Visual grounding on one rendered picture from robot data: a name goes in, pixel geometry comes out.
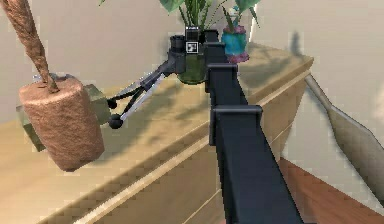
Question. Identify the house plant in blue pot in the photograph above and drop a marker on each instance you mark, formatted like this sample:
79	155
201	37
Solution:
235	44

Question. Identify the olive green tissue box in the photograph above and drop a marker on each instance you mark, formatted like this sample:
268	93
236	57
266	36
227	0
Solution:
98	104

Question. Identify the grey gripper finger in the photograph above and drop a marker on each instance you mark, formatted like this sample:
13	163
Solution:
133	89
133	105

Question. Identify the pale wooden chest of drawers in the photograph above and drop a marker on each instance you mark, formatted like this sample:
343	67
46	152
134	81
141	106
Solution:
150	186

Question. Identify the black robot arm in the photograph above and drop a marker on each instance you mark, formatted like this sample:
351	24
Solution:
246	166

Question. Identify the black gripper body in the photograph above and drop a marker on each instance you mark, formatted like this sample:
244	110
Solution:
177	60

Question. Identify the grey baseball bat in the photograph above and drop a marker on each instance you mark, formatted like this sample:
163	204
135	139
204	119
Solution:
356	143

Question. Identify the house plant in dark green pot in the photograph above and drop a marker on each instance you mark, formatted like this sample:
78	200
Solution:
194	70

